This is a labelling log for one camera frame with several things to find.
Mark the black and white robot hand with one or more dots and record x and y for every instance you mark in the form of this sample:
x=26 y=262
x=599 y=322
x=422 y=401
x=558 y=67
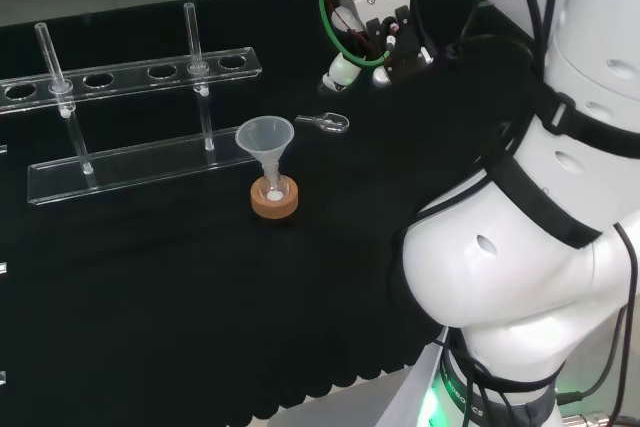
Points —
x=407 y=54

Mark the clear plastic funnel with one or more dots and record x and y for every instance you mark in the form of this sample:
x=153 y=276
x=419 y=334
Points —
x=265 y=136

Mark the clear glass weighing funnel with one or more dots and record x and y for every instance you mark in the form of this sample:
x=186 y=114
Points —
x=327 y=123

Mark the round-bottom glass flask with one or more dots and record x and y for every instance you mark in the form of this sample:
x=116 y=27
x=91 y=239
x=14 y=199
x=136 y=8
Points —
x=283 y=186

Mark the clear acrylic funnel stand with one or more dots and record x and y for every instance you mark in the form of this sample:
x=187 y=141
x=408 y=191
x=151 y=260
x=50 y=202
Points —
x=125 y=167

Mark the black bench cloth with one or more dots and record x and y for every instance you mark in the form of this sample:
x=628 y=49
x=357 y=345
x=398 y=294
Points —
x=150 y=297

